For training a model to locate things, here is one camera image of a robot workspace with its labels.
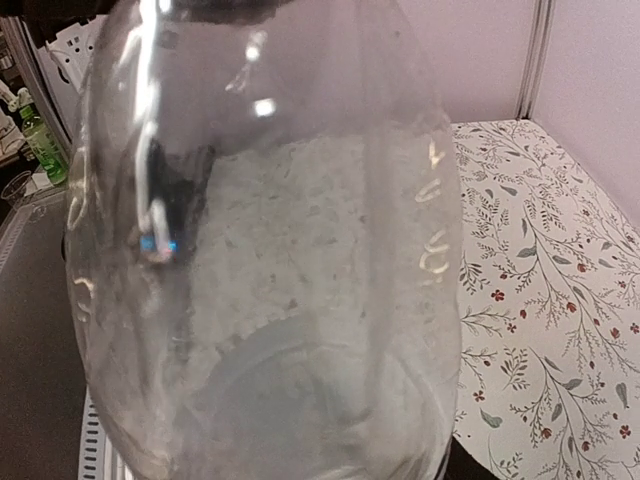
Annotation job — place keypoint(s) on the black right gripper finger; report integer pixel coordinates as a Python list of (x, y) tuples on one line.
[(462, 466)]

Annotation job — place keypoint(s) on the clear Pepsi plastic bottle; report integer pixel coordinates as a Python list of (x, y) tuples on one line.
[(263, 240)]

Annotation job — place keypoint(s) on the green tea bottle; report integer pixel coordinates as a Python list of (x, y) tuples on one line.
[(43, 145)]

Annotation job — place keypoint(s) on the floral patterned table mat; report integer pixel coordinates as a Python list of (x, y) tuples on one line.
[(549, 305)]

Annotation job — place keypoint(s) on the aluminium corner post left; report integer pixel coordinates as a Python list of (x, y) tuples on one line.
[(535, 58)]

